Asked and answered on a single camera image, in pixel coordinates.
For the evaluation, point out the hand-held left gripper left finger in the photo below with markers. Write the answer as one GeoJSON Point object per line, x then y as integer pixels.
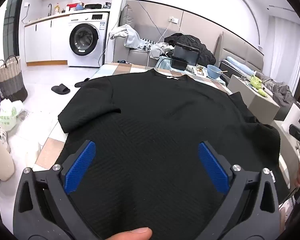
{"type": "Point", "coordinates": [81, 166]}

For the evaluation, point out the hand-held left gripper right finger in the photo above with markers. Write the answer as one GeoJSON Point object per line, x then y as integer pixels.
{"type": "Point", "coordinates": [212, 166]}

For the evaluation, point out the black t-shirt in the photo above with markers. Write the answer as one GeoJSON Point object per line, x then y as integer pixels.
{"type": "Point", "coordinates": [152, 130]}

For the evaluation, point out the light grey clothes pile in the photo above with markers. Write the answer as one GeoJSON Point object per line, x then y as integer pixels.
{"type": "Point", "coordinates": [132, 38]}

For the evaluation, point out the person's left hand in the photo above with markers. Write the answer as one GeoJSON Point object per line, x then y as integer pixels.
{"type": "Point", "coordinates": [132, 234]}

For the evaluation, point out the grey blanket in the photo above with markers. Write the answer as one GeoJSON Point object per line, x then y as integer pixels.
{"type": "Point", "coordinates": [281, 92]}

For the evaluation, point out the grey box table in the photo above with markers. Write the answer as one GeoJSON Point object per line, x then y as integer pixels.
{"type": "Point", "coordinates": [255, 102]}

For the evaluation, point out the green plush toy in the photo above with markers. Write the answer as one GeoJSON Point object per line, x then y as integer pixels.
{"type": "Point", "coordinates": [256, 81]}

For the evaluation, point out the black slipper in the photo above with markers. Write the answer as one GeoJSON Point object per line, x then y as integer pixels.
{"type": "Point", "coordinates": [82, 82]}
{"type": "Point", "coordinates": [60, 89]}

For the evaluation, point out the cream plastic bin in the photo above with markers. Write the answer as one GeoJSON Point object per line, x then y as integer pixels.
{"type": "Point", "coordinates": [1, 160]}

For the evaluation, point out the white curtain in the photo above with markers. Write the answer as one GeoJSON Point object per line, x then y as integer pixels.
{"type": "Point", "coordinates": [287, 52]}

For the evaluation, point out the white plastic bag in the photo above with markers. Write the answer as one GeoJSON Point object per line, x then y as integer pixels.
{"type": "Point", "coordinates": [8, 115]}

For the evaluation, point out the light blue pillow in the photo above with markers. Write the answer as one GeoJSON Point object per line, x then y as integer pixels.
{"type": "Point", "coordinates": [240, 65]}

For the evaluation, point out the blue bowl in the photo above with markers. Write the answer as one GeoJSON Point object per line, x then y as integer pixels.
{"type": "Point", "coordinates": [213, 72]}

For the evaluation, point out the food tray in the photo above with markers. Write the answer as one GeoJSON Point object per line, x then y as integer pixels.
{"type": "Point", "coordinates": [199, 70]}

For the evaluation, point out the small black box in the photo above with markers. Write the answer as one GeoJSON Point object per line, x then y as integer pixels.
{"type": "Point", "coordinates": [178, 63]}

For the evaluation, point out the checkered tablecloth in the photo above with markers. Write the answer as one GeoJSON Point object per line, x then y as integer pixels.
{"type": "Point", "coordinates": [125, 67]}

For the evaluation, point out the woven laundry basket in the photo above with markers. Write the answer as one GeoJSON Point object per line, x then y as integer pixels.
{"type": "Point", "coordinates": [10, 80]}

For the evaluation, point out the black jacket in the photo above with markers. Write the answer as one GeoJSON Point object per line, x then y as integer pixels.
{"type": "Point", "coordinates": [205, 51]}

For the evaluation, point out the large black storage box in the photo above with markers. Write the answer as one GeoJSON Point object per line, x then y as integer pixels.
{"type": "Point", "coordinates": [186, 53]}

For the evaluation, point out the grey sofa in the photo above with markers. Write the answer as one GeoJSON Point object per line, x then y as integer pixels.
{"type": "Point", "coordinates": [137, 55]}

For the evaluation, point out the white washing machine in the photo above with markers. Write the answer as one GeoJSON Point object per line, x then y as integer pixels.
{"type": "Point", "coordinates": [86, 40]}

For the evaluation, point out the white base cabinet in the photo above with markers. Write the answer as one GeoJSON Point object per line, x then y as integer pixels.
{"type": "Point", "coordinates": [43, 42]}

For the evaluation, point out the yellow bottle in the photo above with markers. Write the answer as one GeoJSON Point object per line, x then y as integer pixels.
{"type": "Point", "coordinates": [56, 9]}

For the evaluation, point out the dark glass door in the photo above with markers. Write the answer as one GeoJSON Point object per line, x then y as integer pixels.
{"type": "Point", "coordinates": [13, 22]}

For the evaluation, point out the red box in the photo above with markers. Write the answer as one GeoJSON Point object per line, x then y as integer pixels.
{"type": "Point", "coordinates": [71, 7]}

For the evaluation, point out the black faucet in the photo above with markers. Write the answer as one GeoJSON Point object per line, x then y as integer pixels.
{"type": "Point", "coordinates": [50, 8]}

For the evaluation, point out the white wall socket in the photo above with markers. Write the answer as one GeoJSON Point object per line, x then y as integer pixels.
{"type": "Point", "coordinates": [173, 19]}

